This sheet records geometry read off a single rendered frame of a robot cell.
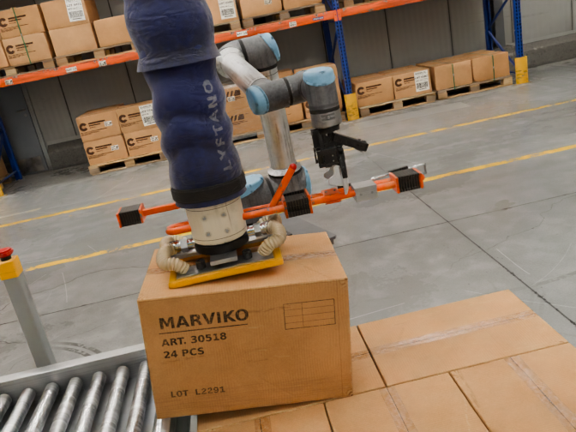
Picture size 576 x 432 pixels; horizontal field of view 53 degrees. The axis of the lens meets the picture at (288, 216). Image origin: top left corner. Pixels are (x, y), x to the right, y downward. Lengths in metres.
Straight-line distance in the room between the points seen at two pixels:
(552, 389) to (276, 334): 0.80
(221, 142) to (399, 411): 0.93
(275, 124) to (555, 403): 1.43
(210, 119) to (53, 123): 8.92
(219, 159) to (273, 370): 0.65
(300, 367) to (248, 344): 0.18
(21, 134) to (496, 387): 9.51
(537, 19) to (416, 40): 2.20
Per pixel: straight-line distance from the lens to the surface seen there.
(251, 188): 2.46
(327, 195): 1.78
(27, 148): 10.63
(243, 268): 1.70
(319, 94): 1.71
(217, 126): 1.65
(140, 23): 1.62
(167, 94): 1.62
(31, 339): 2.58
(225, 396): 1.84
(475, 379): 1.90
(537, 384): 1.89
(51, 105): 10.47
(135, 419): 2.05
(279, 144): 2.45
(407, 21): 10.59
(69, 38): 8.97
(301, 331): 1.74
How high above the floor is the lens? 1.67
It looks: 19 degrees down
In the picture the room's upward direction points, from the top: 12 degrees counter-clockwise
